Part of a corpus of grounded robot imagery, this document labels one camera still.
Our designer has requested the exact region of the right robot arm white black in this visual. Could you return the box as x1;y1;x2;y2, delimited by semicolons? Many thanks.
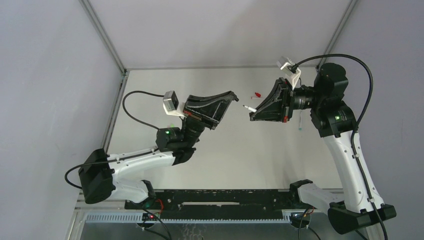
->
249;60;397;235

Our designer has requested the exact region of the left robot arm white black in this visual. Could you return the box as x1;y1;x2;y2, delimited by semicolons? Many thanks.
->
76;90;239;205

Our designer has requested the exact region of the white pen teal tip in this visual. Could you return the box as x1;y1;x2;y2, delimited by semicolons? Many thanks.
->
298;110;303;131

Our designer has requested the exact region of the small circuit board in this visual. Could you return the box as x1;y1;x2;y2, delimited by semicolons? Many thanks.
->
141;212;159;222

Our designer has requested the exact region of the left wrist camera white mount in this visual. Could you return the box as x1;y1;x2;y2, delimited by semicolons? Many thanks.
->
162;90;186;118

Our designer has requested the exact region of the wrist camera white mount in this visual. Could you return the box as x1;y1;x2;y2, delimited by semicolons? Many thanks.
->
276;56;302;90
162;90;186;118

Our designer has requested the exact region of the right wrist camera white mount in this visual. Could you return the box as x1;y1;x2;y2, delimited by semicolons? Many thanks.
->
276;56;302;90

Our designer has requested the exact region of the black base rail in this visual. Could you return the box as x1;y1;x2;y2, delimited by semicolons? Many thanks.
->
124;189;308;221

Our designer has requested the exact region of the aluminium frame profile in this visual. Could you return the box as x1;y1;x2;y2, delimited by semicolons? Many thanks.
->
89;71;130;190

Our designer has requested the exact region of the left black camera cable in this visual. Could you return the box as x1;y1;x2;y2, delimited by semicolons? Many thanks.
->
64;90;167;190

